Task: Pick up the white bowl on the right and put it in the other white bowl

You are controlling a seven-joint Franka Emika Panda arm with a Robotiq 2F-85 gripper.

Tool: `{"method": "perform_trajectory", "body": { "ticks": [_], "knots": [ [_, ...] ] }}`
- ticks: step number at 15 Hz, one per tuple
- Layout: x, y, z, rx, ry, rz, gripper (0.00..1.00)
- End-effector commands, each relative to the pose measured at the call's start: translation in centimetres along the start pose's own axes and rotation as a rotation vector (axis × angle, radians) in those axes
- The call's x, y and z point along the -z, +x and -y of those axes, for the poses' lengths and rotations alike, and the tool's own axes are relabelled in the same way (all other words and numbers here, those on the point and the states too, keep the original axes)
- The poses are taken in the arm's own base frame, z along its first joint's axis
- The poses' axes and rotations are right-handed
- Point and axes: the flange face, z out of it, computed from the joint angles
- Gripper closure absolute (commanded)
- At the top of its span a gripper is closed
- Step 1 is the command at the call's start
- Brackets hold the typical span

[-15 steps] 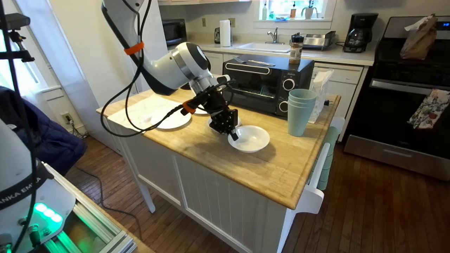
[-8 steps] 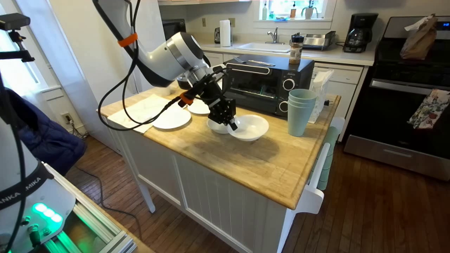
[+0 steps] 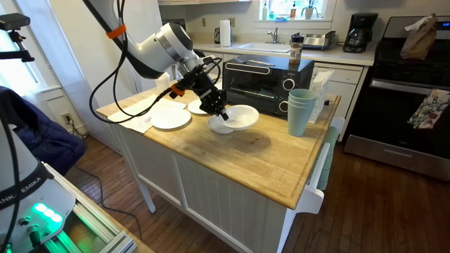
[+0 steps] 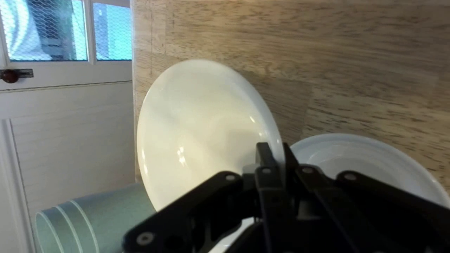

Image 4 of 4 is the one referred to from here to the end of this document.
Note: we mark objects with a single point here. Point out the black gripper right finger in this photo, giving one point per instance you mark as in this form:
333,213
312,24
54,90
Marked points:
366,216

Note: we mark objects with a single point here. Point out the white bowl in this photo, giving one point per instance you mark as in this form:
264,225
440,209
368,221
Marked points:
366,155
202,127

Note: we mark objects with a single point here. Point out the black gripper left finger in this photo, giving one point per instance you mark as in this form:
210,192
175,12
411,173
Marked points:
220,211

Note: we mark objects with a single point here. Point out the white door with window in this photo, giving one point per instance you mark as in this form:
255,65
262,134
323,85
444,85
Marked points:
71,141

